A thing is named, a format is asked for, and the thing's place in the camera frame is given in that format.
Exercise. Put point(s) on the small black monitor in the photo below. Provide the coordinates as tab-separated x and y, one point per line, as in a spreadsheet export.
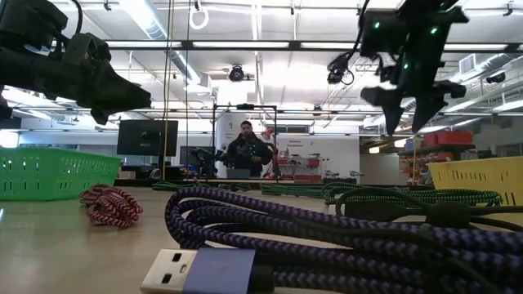
188	157

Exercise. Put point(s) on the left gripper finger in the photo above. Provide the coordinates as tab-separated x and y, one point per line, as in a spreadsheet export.
98	65
106	102

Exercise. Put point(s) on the person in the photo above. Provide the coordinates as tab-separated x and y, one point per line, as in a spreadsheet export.
247	153

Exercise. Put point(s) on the red desk lamp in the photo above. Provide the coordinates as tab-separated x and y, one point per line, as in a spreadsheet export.
267	134

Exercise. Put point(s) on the black aluminium table frame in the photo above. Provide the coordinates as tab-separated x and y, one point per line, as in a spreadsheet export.
135	182

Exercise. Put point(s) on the silver air duct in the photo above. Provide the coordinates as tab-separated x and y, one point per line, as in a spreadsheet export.
151	24

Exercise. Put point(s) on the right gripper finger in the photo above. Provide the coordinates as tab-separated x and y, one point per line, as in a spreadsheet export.
390	100
425	108

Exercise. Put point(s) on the storage shelf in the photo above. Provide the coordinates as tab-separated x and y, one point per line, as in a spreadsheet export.
437	148

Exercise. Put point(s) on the large black monitor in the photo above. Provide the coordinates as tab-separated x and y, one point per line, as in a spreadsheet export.
147	136

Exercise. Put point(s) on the black background robot arm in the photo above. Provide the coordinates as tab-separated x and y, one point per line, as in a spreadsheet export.
204	161

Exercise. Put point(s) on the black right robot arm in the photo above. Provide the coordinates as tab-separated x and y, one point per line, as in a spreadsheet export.
425	10

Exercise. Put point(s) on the green plastic basket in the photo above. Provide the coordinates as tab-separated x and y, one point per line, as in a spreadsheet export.
49	175

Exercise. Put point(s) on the black overhead beam with lights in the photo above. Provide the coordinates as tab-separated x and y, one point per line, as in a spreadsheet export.
296	45

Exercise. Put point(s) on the yellow plastic basket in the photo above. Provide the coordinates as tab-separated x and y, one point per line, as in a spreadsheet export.
478	175

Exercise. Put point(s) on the red parts rack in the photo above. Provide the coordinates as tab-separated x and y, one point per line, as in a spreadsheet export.
304	169

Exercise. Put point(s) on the red storage bins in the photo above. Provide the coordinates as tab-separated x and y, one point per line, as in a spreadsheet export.
449	138

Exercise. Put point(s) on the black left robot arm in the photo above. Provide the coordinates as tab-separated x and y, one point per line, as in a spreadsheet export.
28	20

